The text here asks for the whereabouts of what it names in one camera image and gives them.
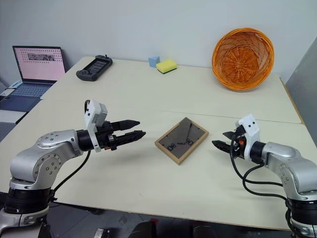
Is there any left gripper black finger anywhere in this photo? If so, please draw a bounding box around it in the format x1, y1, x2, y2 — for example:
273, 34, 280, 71
116, 119, 141, 132
115, 130, 147, 147

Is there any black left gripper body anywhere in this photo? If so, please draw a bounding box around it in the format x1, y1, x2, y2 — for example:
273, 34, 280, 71
95, 120, 118, 151

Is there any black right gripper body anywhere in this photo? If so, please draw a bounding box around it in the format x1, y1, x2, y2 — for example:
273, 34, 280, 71
232, 125, 247, 160

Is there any blue-grey open laptop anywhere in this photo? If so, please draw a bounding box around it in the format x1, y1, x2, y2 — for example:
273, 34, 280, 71
0, 45, 66, 111

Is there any black handheld controller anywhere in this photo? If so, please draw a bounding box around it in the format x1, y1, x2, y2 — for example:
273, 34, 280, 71
75, 54, 113, 81

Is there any light blue block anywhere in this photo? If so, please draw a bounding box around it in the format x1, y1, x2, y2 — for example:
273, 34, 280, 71
148, 56, 161, 68

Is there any yellow green sponge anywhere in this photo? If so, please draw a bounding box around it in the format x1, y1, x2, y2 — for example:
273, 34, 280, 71
156, 59, 178, 74

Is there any orange woven basket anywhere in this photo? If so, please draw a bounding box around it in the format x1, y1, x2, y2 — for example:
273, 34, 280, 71
211, 28, 275, 92

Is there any grey partition panel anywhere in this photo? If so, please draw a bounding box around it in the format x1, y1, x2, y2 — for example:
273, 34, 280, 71
284, 36, 317, 124

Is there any dark rounded shape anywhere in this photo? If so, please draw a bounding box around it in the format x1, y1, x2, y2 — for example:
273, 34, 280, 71
134, 220, 160, 238

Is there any white side desk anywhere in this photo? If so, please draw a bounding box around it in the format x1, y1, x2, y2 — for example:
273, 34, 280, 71
0, 109, 29, 125

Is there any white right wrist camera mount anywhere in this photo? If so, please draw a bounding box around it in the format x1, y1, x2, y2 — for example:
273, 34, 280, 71
234, 114, 262, 159

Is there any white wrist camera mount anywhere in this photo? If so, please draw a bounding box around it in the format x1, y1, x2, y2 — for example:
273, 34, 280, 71
83, 99, 109, 152
234, 114, 262, 159

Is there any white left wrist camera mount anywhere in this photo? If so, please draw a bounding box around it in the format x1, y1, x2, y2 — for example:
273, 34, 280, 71
83, 99, 109, 152

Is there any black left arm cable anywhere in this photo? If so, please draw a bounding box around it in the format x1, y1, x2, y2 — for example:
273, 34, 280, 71
51, 100, 92, 199

